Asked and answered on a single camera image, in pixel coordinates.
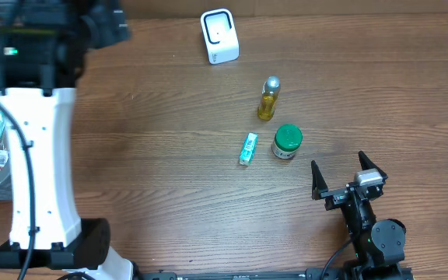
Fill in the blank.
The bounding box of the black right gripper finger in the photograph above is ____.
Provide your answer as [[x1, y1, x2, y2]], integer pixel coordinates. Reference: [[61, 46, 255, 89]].
[[311, 160, 328, 200], [358, 151, 388, 181]]

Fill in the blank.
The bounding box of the green lid jar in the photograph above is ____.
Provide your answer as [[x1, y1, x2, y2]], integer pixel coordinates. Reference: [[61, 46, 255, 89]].
[[271, 124, 303, 159]]

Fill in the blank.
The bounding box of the yellow oil bottle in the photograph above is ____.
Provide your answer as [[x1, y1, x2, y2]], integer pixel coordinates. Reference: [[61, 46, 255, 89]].
[[257, 76, 281, 121]]

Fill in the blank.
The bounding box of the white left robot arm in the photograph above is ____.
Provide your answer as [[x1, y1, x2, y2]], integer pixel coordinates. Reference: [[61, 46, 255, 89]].
[[0, 0, 141, 280]]

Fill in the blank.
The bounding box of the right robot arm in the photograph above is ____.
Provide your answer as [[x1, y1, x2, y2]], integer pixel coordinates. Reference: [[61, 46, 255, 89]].
[[311, 151, 414, 280]]

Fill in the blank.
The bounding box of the white barcode scanner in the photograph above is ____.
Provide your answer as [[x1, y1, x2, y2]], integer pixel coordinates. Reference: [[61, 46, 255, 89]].
[[200, 9, 240, 65]]

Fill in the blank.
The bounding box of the small teal box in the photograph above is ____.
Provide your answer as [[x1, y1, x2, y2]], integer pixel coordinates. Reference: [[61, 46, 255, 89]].
[[239, 133, 258, 166]]

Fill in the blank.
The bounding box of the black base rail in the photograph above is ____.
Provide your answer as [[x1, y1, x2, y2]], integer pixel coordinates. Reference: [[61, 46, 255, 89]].
[[134, 268, 415, 280]]

